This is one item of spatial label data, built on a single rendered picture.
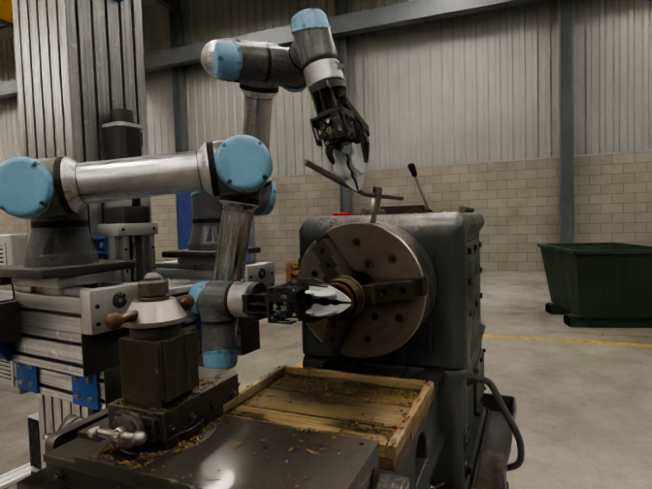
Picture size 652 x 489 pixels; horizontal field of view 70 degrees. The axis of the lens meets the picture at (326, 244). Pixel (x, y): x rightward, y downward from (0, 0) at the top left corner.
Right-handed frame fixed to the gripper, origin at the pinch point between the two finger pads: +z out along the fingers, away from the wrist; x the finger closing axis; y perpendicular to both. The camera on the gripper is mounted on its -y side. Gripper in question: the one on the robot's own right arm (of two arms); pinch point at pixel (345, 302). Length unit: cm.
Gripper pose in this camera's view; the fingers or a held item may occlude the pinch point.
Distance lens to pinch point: 93.0
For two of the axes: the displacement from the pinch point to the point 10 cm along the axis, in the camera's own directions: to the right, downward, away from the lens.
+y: -4.2, 0.6, -9.1
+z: 9.1, -0.1, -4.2
